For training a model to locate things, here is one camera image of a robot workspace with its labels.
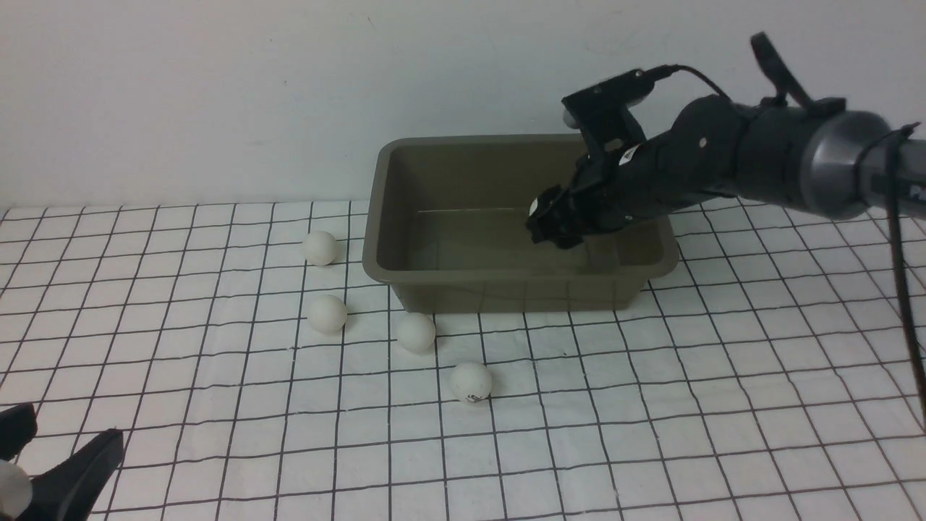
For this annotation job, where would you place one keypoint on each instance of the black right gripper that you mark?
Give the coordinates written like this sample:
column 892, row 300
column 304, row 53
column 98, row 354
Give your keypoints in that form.
column 684, row 166

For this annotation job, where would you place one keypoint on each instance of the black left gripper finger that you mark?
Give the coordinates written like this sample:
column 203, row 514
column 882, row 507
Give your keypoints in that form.
column 18, row 427
column 70, row 490

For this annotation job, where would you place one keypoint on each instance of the white printed ping-pong ball front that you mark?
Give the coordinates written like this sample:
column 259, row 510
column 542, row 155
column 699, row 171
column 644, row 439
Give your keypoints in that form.
column 471, row 382

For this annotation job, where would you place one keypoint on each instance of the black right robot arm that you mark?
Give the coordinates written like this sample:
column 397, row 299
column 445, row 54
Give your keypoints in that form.
column 834, row 167

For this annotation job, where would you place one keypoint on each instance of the olive green plastic bin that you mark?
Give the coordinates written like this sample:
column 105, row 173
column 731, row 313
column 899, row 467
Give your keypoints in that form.
column 446, row 231

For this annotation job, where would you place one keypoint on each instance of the white checkered tablecloth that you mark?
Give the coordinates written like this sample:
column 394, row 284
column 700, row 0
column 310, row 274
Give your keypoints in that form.
column 765, row 378

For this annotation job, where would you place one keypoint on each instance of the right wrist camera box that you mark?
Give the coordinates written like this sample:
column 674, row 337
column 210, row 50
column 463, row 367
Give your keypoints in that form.
column 601, row 112

